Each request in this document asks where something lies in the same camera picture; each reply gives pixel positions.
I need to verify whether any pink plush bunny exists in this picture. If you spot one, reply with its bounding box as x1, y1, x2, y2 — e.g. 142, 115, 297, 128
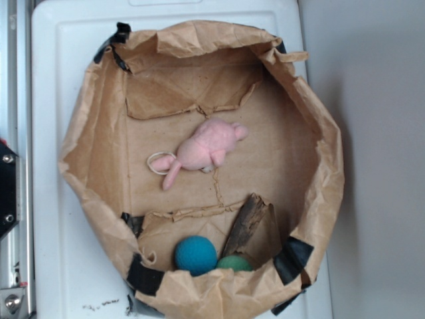
147, 118, 249, 191

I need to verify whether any dark wood bark piece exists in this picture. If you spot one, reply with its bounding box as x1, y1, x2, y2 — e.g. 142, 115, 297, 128
221, 193, 274, 257

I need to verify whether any blue felt ball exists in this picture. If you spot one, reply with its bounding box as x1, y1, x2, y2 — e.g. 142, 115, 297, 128
175, 236, 218, 276

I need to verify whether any brown paper bag bin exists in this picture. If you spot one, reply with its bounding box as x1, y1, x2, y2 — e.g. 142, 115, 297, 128
58, 21, 345, 318

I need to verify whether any green felt ball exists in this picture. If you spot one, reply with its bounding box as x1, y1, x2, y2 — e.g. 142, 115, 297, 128
216, 255, 253, 272

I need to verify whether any white plastic tray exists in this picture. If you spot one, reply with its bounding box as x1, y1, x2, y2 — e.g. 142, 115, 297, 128
31, 0, 334, 319

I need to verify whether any black metal bracket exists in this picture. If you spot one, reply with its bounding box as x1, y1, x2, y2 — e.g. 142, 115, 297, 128
0, 138, 19, 240

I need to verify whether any aluminium frame rail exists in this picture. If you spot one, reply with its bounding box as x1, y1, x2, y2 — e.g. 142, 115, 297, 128
1, 1, 37, 318

